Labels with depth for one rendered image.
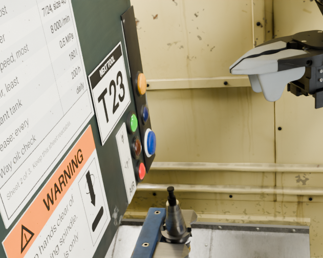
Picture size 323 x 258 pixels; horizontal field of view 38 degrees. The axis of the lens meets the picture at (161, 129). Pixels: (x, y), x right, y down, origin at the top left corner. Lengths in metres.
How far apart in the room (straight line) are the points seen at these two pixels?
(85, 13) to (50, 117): 0.11
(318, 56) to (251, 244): 1.03
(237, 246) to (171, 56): 0.64
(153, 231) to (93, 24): 0.64
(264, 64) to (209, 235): 1.05
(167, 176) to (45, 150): 1.16
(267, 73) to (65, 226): 0.33
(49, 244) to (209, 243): 1.22
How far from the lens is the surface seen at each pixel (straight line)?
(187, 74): 1.32
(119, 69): 0.50
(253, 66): 0.59
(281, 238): 1.56
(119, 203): 0.50
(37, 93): 0.34
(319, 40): 0.64
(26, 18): 0.34
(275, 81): 0.61
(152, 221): 1.04
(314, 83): 0.64
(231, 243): 1.56
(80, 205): 0.41
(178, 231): 0.99
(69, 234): 0.39
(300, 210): 1.53
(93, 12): 0.45
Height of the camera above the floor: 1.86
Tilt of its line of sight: 27 degrees down
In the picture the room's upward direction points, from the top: 8 degrees counter-clockwise
